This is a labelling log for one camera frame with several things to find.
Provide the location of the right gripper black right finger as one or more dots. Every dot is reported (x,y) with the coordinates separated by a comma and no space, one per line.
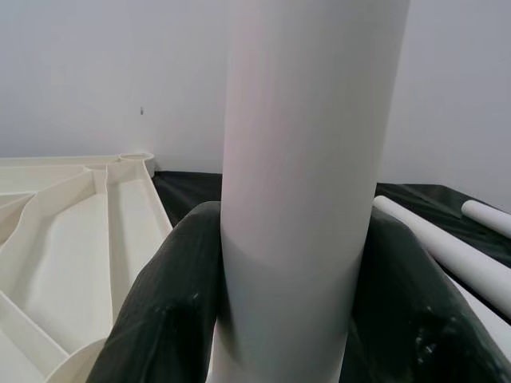
(407,319)

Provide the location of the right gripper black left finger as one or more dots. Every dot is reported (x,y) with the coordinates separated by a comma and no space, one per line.
(159,311)

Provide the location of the white plastic table top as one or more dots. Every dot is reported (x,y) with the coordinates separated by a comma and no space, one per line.
(72,239)

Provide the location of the white plastic table leg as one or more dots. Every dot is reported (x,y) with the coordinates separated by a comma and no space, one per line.
(299,159)
(439,247)
(491,221)

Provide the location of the black table cloth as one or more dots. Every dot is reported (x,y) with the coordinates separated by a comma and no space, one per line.
(183,191)

